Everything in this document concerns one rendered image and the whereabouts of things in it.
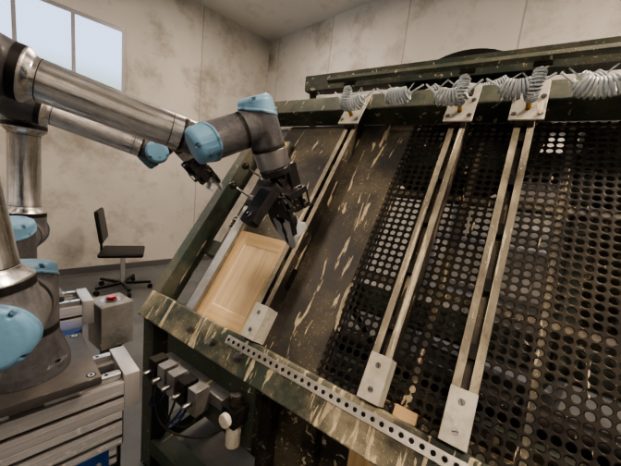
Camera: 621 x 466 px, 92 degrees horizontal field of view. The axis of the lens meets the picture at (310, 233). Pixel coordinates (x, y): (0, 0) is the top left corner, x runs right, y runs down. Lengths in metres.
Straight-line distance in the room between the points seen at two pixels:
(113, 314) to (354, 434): 0.98
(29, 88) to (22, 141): 0.63
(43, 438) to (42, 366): 0.16
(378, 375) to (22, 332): 0.75
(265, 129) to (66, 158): 4.19
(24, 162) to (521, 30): 3.80
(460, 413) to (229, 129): 0.81
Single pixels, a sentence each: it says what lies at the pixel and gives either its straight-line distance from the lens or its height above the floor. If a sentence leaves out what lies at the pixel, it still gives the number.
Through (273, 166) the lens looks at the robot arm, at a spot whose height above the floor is 1.50.
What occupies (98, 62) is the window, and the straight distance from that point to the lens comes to 4.91.
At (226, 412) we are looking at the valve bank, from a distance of 1.12.
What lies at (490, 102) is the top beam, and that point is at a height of 1.84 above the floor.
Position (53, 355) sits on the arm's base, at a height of 1.07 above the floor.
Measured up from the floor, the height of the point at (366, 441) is 0.84.
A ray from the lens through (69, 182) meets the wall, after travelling 4.75.
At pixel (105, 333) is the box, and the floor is 0.82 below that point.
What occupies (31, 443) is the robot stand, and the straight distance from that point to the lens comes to 0.90.
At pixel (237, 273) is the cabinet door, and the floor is 1.06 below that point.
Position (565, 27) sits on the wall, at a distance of 3.82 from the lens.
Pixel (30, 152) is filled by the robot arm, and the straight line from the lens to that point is 1.36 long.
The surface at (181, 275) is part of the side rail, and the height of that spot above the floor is 0.97.
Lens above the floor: 1.47
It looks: 9 degrees down
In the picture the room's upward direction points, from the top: 6 degrees clockwise
